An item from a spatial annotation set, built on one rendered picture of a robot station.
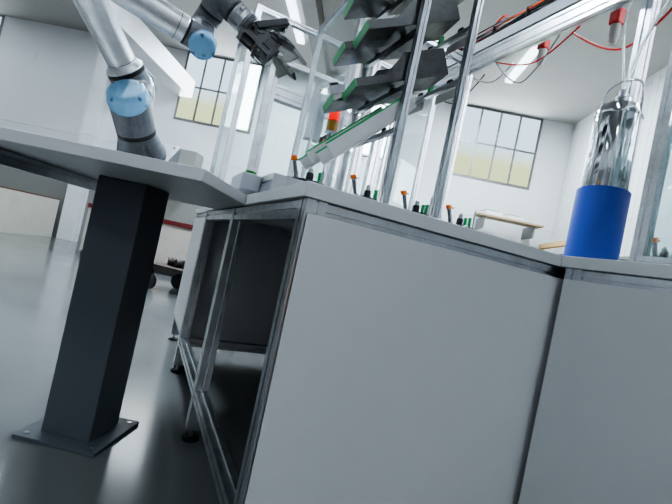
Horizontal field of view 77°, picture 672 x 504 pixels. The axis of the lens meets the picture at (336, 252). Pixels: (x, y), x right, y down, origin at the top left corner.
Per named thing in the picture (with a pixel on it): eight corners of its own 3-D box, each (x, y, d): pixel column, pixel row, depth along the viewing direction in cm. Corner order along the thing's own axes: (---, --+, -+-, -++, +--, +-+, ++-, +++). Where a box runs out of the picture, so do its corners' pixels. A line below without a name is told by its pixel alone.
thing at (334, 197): (304, 195, 80) (307, 180, 80) (204, 210, 216) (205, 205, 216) (696, 304, 139) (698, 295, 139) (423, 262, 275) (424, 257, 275)
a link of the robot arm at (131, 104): (112, 139, 127) (99, 96, 118) (118, 117, 136) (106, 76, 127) (154, 138, 130) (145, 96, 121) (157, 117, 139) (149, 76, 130)
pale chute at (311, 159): (313, 164, 125) (305, 151, 124) (305, 171, 137) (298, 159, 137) (388, 118, 130) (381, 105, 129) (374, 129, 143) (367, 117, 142)
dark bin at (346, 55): (344, 49, 126) (339, 24, 125) (333, 66, 139) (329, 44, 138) (427, 40, 133) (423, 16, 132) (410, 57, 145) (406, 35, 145)
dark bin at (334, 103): (333, 101, 126) (328, 76, 125) (323, 113, 138) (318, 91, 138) (417, 89, 132) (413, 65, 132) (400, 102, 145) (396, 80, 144)
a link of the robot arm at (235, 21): (240, 13, 131) (246, -4, 123) (251, 25, 132) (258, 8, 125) (224, 27, 128) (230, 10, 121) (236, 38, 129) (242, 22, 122)
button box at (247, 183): (239, 187, 147) (243, 170, 147) (228, 191, 166) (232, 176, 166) (258, 192, 150) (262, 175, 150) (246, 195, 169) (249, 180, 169)
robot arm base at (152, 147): (108, 164, 134) (99, 136, 127) (131, 141, 145) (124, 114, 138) (154, 172, 134) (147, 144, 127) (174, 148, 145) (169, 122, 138)
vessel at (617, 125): (612, 183, 129) (636, 64, 130) (569, 187, 142) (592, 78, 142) (638, 195, 135) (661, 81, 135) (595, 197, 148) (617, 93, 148)
